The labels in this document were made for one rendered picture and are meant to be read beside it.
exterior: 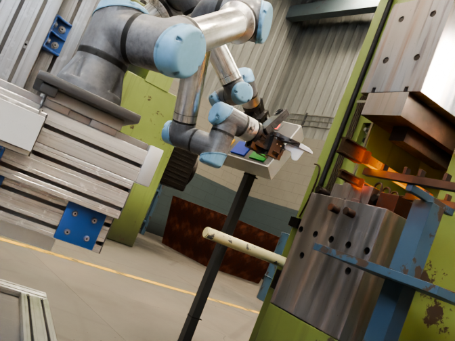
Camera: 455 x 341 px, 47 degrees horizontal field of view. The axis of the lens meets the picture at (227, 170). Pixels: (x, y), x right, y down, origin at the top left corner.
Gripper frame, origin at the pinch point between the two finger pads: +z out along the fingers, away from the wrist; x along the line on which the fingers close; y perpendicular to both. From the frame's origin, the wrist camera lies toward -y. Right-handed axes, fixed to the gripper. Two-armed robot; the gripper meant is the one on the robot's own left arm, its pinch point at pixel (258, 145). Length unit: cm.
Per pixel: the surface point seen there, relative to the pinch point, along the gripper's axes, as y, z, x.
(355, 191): -6.1, 3.7, -46.4
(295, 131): 17.9, 5.3, -6.4
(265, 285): 135, 404, 181
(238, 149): -1.3, 4.5, 10.8
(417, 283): -56, -32, -89
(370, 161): -28, -38, -65
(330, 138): 30.5, 17.2, -15.2
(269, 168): -5.0, 6.8, -6.9
